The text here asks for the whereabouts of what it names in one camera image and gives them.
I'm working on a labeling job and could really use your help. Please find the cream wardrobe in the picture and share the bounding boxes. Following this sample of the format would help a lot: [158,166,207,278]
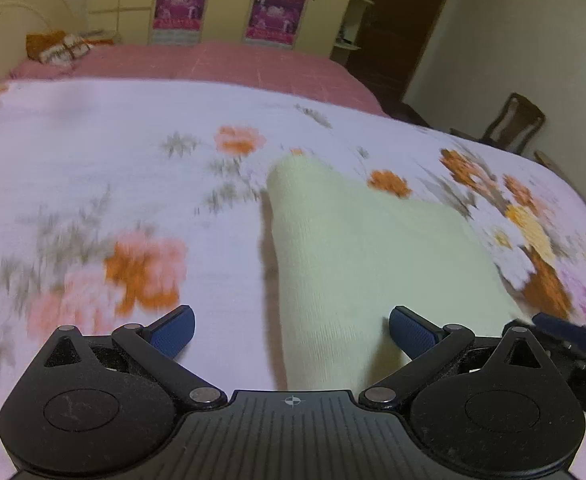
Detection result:
[85,0,390,59]

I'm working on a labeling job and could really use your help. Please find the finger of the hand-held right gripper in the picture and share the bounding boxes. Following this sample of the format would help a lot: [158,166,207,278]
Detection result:
[503,312,586,357]

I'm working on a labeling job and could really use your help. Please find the orange white floral pillow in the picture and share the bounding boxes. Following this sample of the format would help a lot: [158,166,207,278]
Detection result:
[25,30,120,69]

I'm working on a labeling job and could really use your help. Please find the magenta wardrobe poster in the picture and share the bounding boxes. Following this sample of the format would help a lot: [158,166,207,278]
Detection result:
[153,0,210,44]
[246,0,307,47]

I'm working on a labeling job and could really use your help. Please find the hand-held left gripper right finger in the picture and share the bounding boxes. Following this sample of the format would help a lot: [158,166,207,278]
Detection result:
[359,305,550,409]

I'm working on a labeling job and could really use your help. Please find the cream corner shelf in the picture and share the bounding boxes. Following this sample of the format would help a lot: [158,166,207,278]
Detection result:
[332,0,380,52]

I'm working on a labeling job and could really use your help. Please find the dark wooden door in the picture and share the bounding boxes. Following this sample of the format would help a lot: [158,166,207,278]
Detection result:
[345,0,457,104]

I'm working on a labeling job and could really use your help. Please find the dark wooden chair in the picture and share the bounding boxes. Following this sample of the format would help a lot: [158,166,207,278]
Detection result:
[449,92,547,157]

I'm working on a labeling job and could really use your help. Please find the floral printed blanket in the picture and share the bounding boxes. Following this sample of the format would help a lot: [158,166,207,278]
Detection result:
[0,77,586,480]

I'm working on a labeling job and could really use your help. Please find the pale yellow small garment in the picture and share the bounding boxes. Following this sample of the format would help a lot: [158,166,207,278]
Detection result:
[262,155,524,392]

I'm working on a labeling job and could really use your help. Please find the cream bed headboard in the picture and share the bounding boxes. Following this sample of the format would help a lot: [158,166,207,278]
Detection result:
[0,0,90,84]

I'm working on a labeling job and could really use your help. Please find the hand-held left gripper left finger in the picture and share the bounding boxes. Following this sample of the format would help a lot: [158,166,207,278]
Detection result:
[43,305,228,409]

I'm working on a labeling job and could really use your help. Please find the pink bedspread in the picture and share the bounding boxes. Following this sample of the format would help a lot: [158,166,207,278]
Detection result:
[8,40,390,119]

